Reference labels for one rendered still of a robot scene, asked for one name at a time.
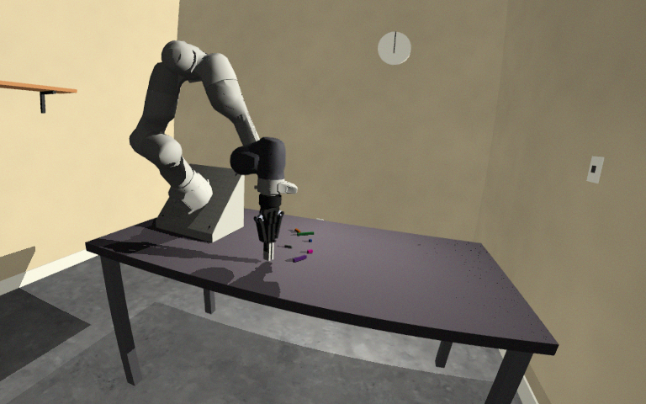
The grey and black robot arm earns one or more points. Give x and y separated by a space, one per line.
265 157

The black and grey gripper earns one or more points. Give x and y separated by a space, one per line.
268 213

